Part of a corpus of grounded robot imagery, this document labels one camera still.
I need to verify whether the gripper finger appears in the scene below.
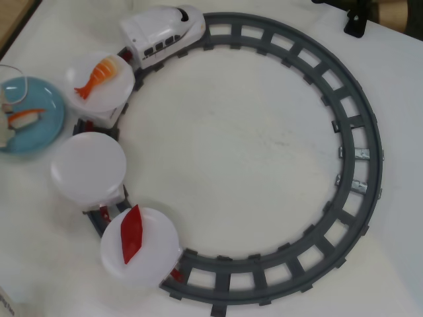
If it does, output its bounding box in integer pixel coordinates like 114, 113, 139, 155
0, 127, 18, 149

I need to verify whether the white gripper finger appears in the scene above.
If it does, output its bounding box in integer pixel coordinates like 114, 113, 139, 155
0, 86, 15, 115

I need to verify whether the orange salmon sushi toy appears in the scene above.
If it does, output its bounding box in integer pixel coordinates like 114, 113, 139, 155
8, 108, 46, 129

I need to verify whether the blue round dish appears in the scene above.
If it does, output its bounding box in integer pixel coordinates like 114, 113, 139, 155
0, 75, 65, 155

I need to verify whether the orange shrimp sushi toy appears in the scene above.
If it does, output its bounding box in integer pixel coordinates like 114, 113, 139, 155
73, 55, 120, 100

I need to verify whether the red tuna sushi toy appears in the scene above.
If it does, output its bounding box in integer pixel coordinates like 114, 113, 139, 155
120, 203, 145, 265

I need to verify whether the white Shinkansen toy locomotive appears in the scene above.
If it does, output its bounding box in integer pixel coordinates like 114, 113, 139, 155
118, 5, 205, 71

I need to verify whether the white round plastic plate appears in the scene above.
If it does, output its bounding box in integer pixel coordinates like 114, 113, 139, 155
49, 131, 128, 202
100, 207, 183, 291
64, 51, 135, 113

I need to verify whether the white printed object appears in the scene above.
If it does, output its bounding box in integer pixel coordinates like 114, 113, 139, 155
0, 285, 22, 317

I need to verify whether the grey circular toy train track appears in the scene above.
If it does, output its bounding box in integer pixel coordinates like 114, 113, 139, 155
76, 12, 384, 317

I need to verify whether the light wooden block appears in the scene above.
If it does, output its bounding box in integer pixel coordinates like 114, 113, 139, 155
366, 0, 410, 34

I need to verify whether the black clamp bracket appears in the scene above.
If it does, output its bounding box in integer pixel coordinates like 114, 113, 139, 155
343, 8, 367, 38

